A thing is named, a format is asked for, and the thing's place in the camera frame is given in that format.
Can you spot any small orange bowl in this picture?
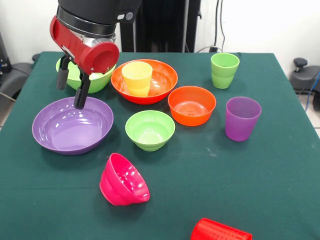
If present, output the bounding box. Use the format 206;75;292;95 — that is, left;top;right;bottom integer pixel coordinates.
167;85;217;127

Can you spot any small green bowl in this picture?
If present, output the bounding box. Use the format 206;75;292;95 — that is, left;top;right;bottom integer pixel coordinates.
124;109;176;152

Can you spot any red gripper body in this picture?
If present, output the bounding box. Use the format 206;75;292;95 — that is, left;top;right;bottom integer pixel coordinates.
49;15;120;76

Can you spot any large orange-red bowl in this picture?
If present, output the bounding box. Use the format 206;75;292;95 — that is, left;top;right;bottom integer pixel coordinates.
110;58;179;105

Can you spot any large green bowl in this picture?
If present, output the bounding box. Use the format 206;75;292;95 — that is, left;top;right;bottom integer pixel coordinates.
55;57;117;95

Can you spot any green cup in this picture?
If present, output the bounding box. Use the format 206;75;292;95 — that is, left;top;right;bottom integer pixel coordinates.
210;52;241;90

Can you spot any large purple bowl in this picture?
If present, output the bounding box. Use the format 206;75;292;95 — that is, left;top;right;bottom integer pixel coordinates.
31;96;115;156

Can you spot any yellow cup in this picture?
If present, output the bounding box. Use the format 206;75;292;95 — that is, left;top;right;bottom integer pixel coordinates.
121;61;154;98

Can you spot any black pedestal leg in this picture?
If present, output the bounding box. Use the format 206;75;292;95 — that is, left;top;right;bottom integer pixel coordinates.
0;53;41;101
289;57;320;95

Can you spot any purple cup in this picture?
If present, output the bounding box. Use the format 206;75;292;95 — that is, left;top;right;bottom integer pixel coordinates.
225;96;262;143

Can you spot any red cup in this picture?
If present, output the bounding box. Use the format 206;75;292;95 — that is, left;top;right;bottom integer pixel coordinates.
190;217;253;240

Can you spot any pink bowl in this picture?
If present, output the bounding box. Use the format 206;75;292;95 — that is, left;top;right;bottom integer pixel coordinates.
99;152;151;207

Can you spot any dark green tablecloth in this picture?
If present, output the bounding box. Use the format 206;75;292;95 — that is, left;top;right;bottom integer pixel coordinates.
0;51;320;240

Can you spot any blue cable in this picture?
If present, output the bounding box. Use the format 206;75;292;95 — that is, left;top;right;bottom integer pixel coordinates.
305;71;320;111

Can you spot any black hanging cable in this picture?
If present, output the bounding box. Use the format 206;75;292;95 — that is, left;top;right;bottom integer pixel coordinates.
213;0;227;51

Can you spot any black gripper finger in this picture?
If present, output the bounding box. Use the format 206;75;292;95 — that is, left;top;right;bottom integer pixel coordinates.
73;72;91;111
56;55;71;91

